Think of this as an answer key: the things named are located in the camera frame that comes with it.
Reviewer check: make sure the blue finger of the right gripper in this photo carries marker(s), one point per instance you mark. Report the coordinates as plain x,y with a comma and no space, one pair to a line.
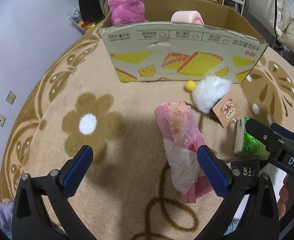
264,134
282,131

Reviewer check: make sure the white fluffy plush keychain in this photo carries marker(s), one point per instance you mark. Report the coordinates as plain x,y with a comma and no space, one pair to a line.
212,96

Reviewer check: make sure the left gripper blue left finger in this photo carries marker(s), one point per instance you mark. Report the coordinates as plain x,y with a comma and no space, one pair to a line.
75,169

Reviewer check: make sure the beige floral blanket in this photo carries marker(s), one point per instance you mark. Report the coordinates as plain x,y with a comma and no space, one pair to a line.
126,192

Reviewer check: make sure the white trolley cart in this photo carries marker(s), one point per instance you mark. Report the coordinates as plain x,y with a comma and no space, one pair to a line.
237,5

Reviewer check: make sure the person right hand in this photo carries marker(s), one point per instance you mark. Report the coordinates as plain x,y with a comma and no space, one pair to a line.
284,196

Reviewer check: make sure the open cardboard box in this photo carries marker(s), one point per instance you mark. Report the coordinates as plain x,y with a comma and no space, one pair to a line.
160,50

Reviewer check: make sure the wall power socket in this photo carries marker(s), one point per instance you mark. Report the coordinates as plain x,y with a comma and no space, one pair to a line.
10,97
2,120

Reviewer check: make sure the green tissue pack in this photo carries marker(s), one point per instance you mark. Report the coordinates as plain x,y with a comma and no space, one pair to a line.
246,145

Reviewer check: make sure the pink tissue pack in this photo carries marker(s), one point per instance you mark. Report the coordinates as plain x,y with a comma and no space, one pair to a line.
182,138

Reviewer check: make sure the pink bear plush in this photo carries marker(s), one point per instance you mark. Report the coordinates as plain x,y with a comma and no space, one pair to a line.
127,12

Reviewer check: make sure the cream padded chair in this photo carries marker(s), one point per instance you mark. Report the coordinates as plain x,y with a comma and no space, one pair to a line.
277,16

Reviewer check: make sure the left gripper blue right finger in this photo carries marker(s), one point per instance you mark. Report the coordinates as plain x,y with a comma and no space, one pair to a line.
259,219

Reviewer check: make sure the pink swirl roll plush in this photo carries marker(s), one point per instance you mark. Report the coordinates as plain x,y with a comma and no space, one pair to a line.
187,16

